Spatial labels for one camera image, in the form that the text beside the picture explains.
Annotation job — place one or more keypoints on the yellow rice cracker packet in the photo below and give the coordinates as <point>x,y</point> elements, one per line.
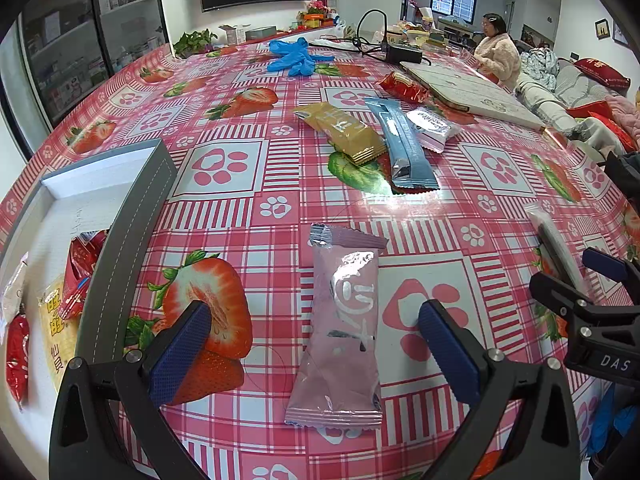
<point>55,330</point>

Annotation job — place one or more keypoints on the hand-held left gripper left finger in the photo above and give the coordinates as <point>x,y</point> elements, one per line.
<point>180,355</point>

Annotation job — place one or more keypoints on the white cookie snack packet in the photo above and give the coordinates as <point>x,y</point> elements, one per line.
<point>432,127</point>

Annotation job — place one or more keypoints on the red snack packet yellow print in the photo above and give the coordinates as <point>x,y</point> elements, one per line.
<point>402,86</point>

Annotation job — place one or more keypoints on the red and blue snack packet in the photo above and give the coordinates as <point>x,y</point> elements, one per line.
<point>82,265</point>

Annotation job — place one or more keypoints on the white plastic bag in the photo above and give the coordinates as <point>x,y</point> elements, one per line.
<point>327,43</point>

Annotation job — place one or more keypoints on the grey sofa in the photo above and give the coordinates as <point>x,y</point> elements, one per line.
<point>567,77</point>

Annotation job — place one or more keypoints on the plain red snack packet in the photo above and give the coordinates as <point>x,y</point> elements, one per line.
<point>17,360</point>

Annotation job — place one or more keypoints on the pink strawberry print tablecloth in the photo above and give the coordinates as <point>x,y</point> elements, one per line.
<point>250,240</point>

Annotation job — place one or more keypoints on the green potted plant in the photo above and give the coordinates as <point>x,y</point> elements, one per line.
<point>195,41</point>

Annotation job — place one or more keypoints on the small white carton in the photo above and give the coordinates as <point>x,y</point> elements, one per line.
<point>232,35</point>

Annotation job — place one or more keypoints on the grey blue padded jacket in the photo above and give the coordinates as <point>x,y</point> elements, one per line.
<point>540,62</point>

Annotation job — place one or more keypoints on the orange gift box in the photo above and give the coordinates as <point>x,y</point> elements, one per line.
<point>312,21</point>

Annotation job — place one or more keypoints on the small wall picture frame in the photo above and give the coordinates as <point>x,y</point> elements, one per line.
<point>620,34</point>
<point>602,28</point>

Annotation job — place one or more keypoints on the slim clear snack packet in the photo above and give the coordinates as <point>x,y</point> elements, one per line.
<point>550,235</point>

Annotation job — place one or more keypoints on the black bag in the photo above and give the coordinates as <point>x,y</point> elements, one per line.
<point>625,170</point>

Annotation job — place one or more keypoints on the blue nitrile glove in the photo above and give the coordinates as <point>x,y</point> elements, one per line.
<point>290,47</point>
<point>295,65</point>

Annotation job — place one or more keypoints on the pink snack packet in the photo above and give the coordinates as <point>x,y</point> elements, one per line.
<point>345,320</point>

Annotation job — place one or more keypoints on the white printed jar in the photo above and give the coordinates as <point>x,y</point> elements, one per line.
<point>395,36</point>

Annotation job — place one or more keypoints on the grey storage box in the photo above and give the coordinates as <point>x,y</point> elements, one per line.
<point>140,220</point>

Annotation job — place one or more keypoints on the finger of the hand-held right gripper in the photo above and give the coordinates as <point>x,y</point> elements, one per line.
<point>565,297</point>
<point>605,265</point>

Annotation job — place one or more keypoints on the light blue snack packet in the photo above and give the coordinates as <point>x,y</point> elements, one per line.
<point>405,145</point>

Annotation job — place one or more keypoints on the grey green flat box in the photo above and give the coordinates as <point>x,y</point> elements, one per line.
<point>260,32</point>

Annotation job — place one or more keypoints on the red embroidered cushion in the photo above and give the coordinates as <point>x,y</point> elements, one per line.
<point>600,71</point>
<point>605,125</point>

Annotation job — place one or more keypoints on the gold snack packet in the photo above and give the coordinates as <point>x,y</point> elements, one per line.
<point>340,130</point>

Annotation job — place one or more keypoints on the glass door display cabinet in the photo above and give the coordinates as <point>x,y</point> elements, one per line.
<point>120,15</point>

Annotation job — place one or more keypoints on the pink flower bouquet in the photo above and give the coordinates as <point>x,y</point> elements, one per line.
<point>315,7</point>

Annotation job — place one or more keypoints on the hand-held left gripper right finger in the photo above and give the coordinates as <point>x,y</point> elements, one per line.
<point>450,355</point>

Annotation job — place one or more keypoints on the person's right hand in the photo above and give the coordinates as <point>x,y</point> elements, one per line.
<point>607,420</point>

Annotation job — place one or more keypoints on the pink fluffy blanket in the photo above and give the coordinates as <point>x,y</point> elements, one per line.
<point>625,110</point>

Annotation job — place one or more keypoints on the dark wall painting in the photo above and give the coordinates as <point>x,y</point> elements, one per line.
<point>537,35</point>

